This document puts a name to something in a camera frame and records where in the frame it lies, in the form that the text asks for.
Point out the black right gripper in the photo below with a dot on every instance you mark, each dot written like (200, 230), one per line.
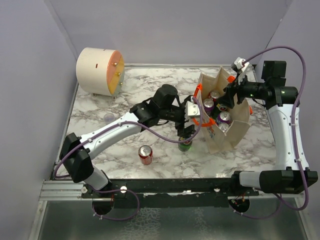
(228, 98)

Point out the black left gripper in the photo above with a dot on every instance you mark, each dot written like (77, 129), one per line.
(179, 125)

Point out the green glass bottle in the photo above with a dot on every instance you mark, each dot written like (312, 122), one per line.
(185, 146)
(218, 108)

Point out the red soda can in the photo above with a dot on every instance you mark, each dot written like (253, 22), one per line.
(214, 95)
(145, 154)

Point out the purple soda can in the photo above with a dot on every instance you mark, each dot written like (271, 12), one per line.
(224, 127)
(208, 106)
(224, 117)

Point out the beige canvas tote bag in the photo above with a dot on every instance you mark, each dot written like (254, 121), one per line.
(216, 139)

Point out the purple soda can front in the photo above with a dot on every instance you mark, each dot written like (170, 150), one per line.
(224, 127)

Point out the red soda can front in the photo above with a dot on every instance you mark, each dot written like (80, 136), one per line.
(145, 154)

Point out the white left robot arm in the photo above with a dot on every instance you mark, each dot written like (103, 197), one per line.
(77, 152)

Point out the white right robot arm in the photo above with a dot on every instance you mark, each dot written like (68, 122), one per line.
(292, 174)

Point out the clear tub of paper clips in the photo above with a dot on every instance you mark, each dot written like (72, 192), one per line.
(109, 118)

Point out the round cream drawer cabinet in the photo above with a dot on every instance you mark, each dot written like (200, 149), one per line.
(100, 71)

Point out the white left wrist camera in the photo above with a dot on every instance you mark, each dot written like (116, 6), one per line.
(191, 111)

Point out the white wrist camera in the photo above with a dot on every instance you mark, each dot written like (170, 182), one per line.
(191, 111)
(240, 66)

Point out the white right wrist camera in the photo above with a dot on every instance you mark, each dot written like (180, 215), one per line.
(240, 66)

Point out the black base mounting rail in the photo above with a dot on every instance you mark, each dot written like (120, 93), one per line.
(110, 196)

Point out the aluminium frame rail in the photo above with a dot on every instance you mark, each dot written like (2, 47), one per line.
(66, 190)

